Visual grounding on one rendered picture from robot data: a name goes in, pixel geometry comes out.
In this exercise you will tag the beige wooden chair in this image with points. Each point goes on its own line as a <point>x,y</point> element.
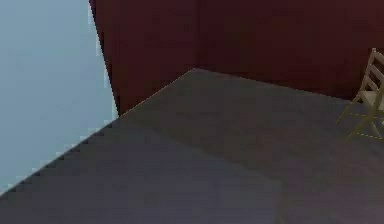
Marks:
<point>373,97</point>

